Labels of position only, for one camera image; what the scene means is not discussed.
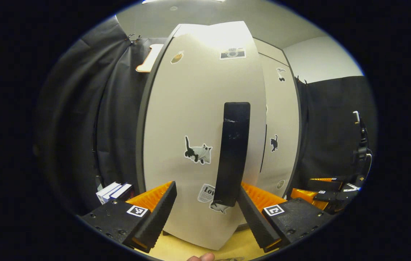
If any black backdrop cloth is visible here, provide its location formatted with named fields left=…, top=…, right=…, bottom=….
left=294, top=75, right=378, bottom=189
left=33, top=16, right=169, bottom=214

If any black door handle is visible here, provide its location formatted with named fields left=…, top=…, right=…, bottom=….
left=213, top=102, right=251, bottom=207

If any blue striped box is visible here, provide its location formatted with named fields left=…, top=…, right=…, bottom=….
left=108, top=183, right=135, bottom=202

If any white cabinet door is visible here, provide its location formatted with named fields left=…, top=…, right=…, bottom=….
left=137, top=21, right=267, bottom=250
left=258, top=54, right=302, bottom=191

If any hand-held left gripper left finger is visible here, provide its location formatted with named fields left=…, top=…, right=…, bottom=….
left=77, top=181, right=177, bottom=253

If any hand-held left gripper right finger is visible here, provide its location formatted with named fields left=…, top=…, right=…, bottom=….
left=237, top=181, right=334, bottom=253

